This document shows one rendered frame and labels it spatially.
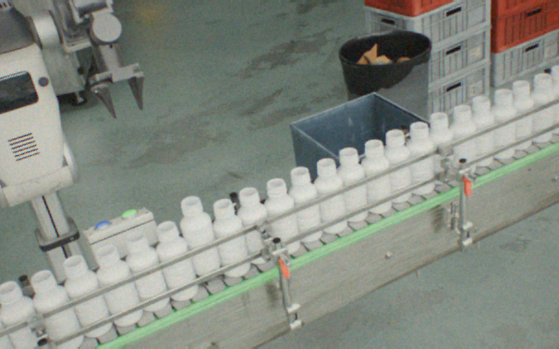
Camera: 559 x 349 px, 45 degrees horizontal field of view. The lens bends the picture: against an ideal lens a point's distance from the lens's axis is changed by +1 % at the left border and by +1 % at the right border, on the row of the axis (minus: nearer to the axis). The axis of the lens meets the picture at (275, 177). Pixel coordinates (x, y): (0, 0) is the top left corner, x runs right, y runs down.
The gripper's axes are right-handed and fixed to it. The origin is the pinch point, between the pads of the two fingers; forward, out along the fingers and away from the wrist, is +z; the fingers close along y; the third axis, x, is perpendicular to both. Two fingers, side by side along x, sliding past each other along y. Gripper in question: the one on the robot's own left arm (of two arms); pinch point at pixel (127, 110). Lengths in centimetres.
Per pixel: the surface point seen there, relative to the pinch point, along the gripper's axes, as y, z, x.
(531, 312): 131, 116, 31
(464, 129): 62, 26, -34
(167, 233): -8.2, 23.9, -26.6
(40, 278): -31.3, 23.9, -20.4
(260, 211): 10.9, 26.9, -27.4
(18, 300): -36.1, 25.8, -21.7
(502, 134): 73, 31, -34
